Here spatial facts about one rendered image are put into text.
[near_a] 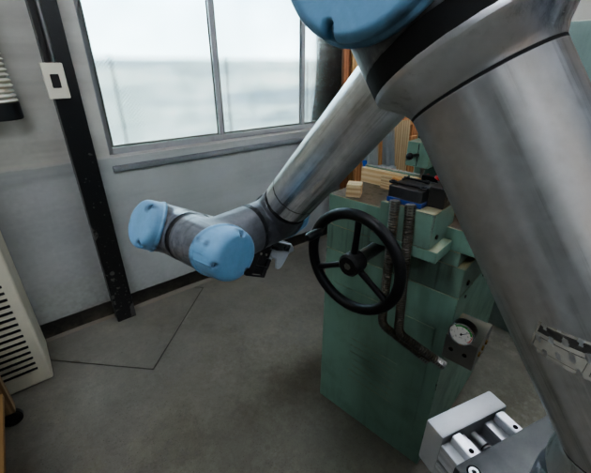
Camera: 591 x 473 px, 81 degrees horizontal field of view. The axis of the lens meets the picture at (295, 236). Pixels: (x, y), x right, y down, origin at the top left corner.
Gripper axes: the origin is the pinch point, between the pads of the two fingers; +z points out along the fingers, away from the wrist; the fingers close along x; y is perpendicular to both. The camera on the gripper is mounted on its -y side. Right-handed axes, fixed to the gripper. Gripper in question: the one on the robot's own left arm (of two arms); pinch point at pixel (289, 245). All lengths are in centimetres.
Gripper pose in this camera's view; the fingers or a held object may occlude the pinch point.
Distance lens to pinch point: 78.4
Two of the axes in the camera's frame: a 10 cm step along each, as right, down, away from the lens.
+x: 7.3, 3.0, -6.1
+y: -3.4, 9.4, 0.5
